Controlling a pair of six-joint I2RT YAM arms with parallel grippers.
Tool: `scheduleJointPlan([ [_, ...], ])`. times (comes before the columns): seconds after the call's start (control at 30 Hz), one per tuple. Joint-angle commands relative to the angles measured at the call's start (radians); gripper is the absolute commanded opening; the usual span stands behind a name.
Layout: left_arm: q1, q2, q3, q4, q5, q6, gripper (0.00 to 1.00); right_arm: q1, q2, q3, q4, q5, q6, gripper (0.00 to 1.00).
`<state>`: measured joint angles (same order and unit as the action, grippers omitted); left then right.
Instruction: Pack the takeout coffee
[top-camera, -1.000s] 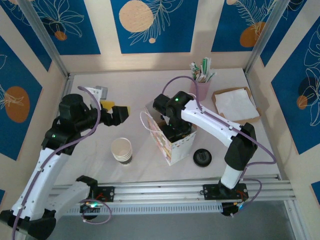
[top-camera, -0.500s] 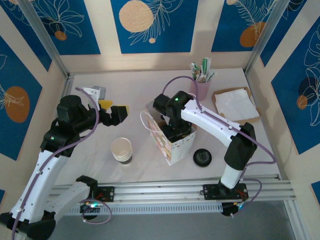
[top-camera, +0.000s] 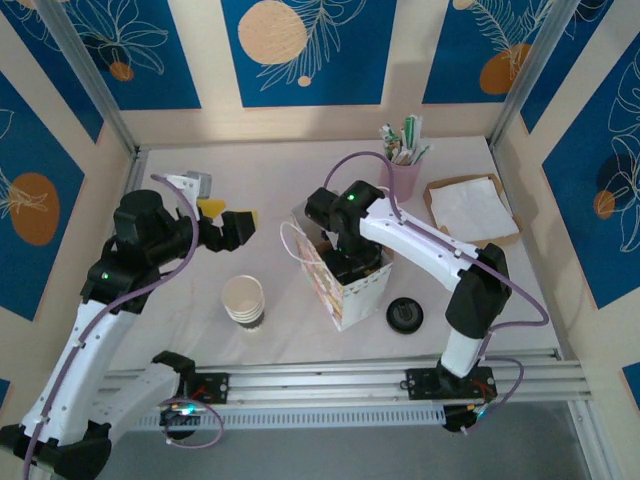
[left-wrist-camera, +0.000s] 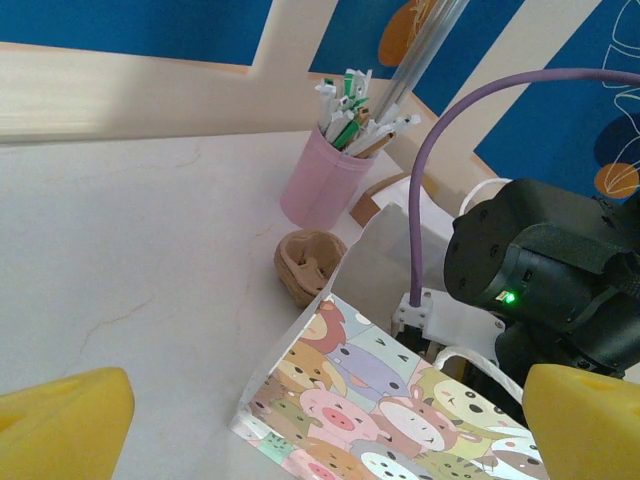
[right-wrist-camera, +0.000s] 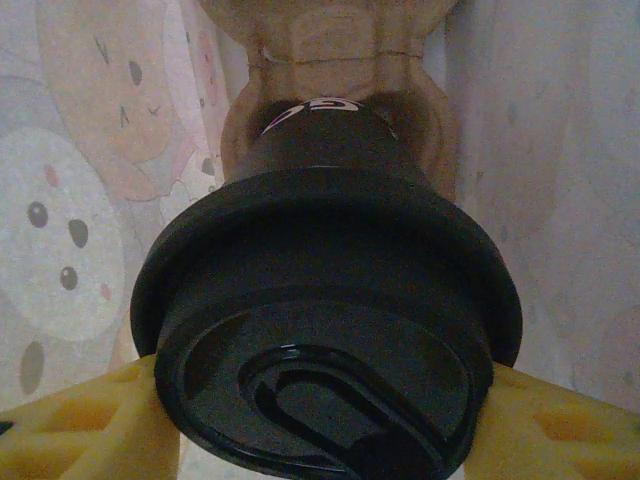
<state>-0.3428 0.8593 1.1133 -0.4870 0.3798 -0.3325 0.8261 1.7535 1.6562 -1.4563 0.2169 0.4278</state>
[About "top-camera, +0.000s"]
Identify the black electronics box with LEDs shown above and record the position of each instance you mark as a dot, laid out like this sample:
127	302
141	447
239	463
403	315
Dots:
460	422
177	425

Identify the stack of paper cups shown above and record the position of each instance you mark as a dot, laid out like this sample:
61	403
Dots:
242	297

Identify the pink straw holder cup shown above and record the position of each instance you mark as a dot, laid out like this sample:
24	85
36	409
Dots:
407	182

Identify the brown cardboard napkin tray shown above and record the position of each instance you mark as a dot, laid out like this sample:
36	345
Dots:
500	240

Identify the black plastic cup lid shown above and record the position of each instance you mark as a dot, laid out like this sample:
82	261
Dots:
405	315

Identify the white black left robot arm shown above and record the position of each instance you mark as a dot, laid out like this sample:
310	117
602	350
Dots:
100	345

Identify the white cartoon print gift bag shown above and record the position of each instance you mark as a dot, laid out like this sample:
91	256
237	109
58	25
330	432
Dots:
357	305

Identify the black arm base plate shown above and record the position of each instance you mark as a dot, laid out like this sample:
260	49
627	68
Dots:
420	384
215	387

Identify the aluminium front frame rail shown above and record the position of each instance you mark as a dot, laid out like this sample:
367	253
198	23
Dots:
325	382

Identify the green white wrapped straw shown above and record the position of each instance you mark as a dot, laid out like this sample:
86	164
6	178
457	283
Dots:
389	137
419	131
410	131
424	150

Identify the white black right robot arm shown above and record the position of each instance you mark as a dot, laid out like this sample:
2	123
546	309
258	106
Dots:
415	245

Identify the stack of white napkins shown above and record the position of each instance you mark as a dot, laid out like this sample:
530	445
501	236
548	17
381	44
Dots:
475	205

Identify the aluminium frame post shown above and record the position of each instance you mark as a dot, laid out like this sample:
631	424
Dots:
534	75
83	65

